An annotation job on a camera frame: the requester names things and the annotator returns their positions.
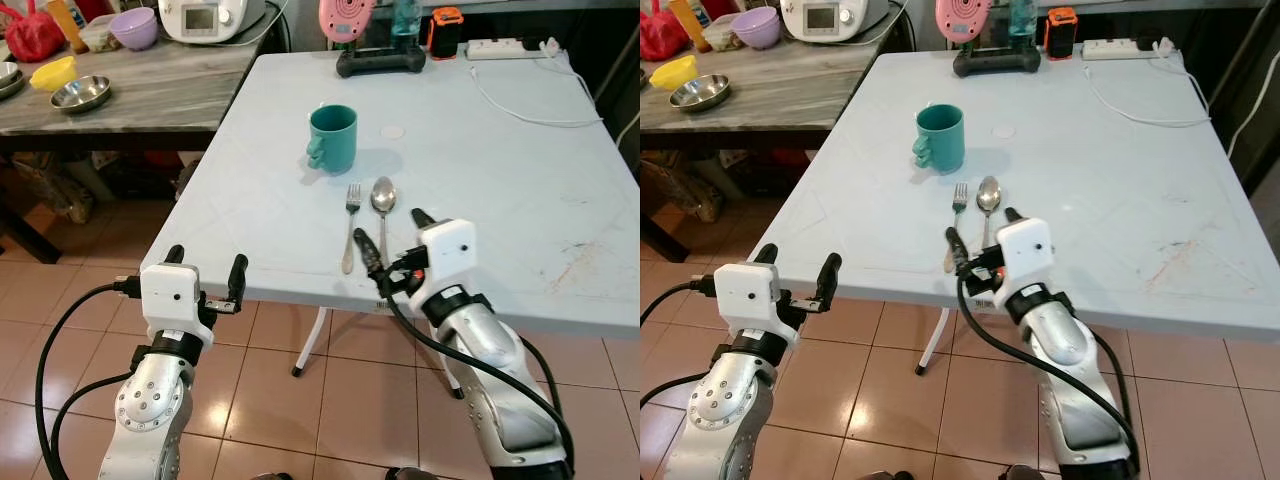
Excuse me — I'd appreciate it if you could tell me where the silver metal spoon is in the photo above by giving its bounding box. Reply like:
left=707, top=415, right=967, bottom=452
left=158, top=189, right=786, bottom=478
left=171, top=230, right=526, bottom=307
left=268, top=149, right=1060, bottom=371
left=977, top=176, right=1003, bottom=251
left=371, top=177, right=398, bottom=263

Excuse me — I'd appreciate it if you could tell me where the silver metal fork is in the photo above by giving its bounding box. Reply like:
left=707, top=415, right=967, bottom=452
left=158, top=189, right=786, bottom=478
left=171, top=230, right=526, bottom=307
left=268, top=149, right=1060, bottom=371
left=944, top=183, right=969, bottom=273
left=341, top=183, right=362, bottom=275

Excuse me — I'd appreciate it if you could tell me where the white table leg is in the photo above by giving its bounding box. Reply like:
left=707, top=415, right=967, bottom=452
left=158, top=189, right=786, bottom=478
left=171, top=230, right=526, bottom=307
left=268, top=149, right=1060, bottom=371
left=914, top=305, right=952, bottom=379
left=291, top=305, right=332, bottom=379

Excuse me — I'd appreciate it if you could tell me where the patterned plastic bag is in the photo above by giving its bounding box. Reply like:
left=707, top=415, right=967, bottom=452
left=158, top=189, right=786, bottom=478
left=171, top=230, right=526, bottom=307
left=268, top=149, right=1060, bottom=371
left=655, top=150, right=727, bottom=223
left=20, top=150, right=101, bottom=226

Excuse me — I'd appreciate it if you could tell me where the teal ceramic mug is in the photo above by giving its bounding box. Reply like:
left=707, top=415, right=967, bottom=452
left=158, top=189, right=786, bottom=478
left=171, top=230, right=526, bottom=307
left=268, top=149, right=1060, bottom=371
left=306, top=104, right=358, bottom=176
left=911, top=104, right=966, bottom=176

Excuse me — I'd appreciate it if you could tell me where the black oblong stand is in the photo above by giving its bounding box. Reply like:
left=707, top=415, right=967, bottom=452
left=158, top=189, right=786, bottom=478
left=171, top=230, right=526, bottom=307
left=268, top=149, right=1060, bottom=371
left=953, top=48, right=1042, bottom=79
left=336, top=48, right=427, bottom=80

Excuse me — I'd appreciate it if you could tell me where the marble top side table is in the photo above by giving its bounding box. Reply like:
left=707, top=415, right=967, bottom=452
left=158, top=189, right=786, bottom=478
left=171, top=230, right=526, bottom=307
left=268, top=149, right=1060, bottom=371
left=640, top=40, right=883, bottom=264
left=0, top=40, right=273, bottom=266

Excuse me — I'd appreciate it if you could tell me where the orange black device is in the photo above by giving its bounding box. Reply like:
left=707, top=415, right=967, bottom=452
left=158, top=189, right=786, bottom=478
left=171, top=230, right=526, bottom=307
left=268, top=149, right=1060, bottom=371
left=1044, top=8, right=1079, bottom=61
left=428, top=8, right=464, bottom=62

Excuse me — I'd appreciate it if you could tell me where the white power strip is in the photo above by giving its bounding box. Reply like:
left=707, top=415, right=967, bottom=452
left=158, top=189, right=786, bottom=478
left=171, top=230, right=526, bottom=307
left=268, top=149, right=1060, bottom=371
left=1083, top=38, right=1161, bottom=61
left=467, top=38, right=546, bottom=61

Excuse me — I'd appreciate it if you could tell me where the yellow plastic bowl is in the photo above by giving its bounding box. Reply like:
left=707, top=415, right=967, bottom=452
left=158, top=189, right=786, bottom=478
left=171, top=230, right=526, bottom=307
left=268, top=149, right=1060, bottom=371
left=29, top=56, right=78, bottom=93
left=650, top=56, right=699, bottom=91

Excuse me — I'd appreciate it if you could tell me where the clear food container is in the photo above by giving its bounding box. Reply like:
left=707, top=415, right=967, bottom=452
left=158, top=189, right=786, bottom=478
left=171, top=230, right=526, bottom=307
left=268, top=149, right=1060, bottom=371
left=79, top=18, right=123, bottom=54
left=703, top=20, right=746, bottom=53

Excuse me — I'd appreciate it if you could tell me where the purple plastic bowl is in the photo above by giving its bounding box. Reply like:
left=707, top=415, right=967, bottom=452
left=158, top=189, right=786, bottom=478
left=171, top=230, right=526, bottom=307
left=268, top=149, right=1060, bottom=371
left=109, top=7, right=159, bottom=52
left=733, top=7, right=782, bottom=51

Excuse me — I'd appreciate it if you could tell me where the white kitchen appliance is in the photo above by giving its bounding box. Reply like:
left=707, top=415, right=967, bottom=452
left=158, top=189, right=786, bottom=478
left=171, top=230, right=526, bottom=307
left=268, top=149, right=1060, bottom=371
left=158, top=0, right=266, bottom=45
left=780, top=0, right=887, bottom=43

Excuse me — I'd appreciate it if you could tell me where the red plastic bag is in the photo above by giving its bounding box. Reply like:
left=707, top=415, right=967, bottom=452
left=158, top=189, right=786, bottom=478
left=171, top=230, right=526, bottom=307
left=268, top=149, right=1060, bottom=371
left=640, top=0, right=691, bottom=63
left=4, top=0, right=66, bottom=63

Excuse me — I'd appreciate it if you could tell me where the orange bottle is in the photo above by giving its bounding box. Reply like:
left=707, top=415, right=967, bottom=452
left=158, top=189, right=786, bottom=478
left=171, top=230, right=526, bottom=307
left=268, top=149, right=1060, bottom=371
left=46, top=0, right=89, bottom=54
left=668, top=0, right=713, bottom=53

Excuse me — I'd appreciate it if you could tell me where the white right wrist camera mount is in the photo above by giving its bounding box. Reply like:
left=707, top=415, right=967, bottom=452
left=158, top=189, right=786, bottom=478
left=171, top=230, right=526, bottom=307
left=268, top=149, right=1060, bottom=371
left=995, top=218, right=1057, bottom=297
left=412, top=220, right=477, bottom=297

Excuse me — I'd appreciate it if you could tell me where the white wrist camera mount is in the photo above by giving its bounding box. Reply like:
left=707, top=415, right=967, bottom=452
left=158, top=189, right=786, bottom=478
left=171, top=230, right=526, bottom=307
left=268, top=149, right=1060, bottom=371
left=995, top=218, right=1057, bottom=297
left=139, top=262, right=216, bottom=347
left=412, top=220, right=477, bottom=297
left=714, top=262, right=792, bottom=347

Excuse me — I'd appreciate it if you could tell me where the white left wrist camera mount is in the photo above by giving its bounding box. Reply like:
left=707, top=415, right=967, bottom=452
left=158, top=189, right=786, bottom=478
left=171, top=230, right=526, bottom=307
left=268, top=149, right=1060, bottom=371
left=139, top=262, right=216, bottom=347
left=714, top=262, right=792, bottom=347

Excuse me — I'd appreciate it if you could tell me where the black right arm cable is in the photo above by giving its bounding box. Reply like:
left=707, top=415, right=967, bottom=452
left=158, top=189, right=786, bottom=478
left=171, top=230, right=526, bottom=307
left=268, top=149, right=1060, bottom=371
left=957, top=272, right=1141, bottom=473
left=375, top=270, right=577, bottom=473

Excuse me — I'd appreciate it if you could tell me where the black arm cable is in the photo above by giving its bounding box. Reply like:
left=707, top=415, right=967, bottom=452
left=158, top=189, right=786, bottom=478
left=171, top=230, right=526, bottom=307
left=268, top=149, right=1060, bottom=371
left=957, top=272, right=1141, bottom=473
left=35, top=280, right=142, bottom=480
left=640, top=281, right=717, bottom=323
left=375, top=270, right=577, bottom=473

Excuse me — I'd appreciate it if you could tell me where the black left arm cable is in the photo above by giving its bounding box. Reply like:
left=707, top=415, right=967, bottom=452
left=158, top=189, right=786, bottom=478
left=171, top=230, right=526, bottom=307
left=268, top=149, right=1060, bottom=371
left=35, top=280, right=142, bottom=480
left=640, top=281, right=717, bottom=323

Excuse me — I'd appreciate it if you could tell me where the white power cable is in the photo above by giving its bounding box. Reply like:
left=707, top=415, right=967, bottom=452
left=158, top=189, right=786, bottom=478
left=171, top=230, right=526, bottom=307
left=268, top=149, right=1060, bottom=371
left=1085, top=38, right=1213, bottom=129
left=468, top=38, right=605, bottom=129

